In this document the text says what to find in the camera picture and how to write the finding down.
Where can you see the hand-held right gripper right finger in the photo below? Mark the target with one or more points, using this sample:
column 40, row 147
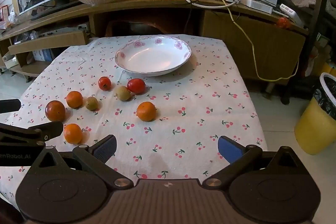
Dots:
column 231, row 149

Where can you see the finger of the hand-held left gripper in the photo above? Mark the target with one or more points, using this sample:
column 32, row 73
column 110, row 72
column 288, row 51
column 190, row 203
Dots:
column 50, row 129
column 10, row 106

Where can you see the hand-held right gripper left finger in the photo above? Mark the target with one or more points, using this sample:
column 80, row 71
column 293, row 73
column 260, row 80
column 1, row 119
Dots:
column 106, row 148

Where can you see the large red tomato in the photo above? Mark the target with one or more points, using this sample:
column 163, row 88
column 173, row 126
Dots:
column 55, row 110

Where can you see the small yellow-green fruit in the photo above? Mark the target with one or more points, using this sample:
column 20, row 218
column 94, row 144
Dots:
column 91, row 103
column 123, row 93

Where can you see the small red tomato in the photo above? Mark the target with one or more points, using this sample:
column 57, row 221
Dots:
column 104, row 83

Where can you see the medium red tomato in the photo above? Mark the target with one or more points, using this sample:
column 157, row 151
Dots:
column 136, row 86

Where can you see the white floral plate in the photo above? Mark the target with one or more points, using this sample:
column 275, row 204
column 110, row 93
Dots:
column 153, row 57

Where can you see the blue and white box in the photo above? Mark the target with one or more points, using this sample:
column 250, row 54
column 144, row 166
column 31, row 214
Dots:
column 43, row 54

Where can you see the cherry print tablecloth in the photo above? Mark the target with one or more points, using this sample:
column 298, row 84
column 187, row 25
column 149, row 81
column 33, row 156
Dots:
column 189, row 98

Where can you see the yellow trash bin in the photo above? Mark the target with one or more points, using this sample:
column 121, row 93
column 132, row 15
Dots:
column 313, row 132

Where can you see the grey media player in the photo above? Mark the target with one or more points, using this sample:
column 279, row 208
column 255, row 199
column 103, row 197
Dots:
column 60, row 29

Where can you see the black waste bin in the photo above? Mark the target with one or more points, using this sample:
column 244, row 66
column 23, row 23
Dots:
column 325, row 95

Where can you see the wooden television cabinet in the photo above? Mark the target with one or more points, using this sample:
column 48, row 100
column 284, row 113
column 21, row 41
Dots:
column 262, row 37

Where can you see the small red object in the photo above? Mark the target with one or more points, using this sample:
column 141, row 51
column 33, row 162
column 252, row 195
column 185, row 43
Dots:
column 283, row 22

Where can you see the white rectangular box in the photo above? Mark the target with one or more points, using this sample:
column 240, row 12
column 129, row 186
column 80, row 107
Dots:
column 257, row 5

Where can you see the white printed device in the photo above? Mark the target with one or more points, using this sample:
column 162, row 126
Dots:
column 290, row 12

